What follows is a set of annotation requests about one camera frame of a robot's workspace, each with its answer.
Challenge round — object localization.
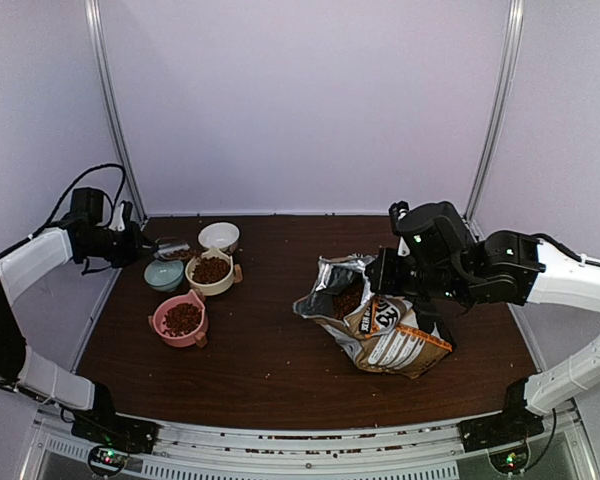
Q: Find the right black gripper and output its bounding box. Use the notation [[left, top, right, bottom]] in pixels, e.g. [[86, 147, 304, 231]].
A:
[[367, 246, 472, 303]]

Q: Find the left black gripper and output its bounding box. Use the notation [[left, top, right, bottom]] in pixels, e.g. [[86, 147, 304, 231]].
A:
[[81, 220, 158, 268]]

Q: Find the metal scoop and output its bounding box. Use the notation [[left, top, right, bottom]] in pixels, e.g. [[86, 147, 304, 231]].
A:
[[148, 237, 192, 261]]

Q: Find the dog food bag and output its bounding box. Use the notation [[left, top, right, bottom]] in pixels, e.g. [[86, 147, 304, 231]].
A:
[[292, 255, 456, 379]]

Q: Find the cream pet bowl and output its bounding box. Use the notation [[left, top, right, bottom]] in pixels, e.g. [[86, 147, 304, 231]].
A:
[[185, 247, 243, 297]]

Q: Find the pink pet bowl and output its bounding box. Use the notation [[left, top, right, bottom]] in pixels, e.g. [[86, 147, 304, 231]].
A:
[[148, 290, 209, 348]]

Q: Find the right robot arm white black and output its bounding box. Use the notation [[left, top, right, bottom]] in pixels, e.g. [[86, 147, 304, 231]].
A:
[[365, 201, 600, 442]]

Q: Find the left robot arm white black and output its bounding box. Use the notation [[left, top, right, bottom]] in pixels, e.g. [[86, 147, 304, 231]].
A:
[[0, 188, 157, 444]]

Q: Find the teal ceramic bowl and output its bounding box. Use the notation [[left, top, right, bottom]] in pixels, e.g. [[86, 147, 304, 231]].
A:
[[144, 260, 184, 292]]

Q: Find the white ceramic bowl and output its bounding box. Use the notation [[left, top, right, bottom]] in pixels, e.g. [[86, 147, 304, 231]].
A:
[[198, 222, 240, 255]]

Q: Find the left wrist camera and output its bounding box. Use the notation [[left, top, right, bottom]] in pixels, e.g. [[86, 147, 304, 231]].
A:
[[108, 200, 133, 232]]

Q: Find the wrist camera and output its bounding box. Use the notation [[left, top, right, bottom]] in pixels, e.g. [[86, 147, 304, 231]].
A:
[[108, 200, 133, 232], [389, 200, 410, 257]]

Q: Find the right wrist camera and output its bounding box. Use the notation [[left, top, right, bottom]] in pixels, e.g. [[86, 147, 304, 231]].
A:
[[389, 200, 410, 257]]

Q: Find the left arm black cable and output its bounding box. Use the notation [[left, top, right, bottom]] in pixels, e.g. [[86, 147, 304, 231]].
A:
[[24, 162, 129, 241]]

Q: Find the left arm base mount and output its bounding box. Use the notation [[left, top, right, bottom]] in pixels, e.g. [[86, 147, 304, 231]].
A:
[[71, 412, 159, 454]]

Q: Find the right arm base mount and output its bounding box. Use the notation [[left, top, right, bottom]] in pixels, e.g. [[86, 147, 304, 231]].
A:
[[458, 412, 544, 452]]

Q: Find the left aluminium frame post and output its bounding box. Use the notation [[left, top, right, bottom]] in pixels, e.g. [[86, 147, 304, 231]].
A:
[[84, 0, 148, 224]]

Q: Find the aluminium frame post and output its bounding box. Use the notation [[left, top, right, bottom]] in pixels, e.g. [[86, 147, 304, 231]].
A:
[[84, 0, 148, 224], [464, 0, 525, 225]]

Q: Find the front aluminium rail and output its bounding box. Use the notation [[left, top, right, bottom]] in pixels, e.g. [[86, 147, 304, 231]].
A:
[[17, 402, 600, 479]]

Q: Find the right aluminium frame post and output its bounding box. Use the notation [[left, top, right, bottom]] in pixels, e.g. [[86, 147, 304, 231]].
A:
[[464, 0, 525, 225]]

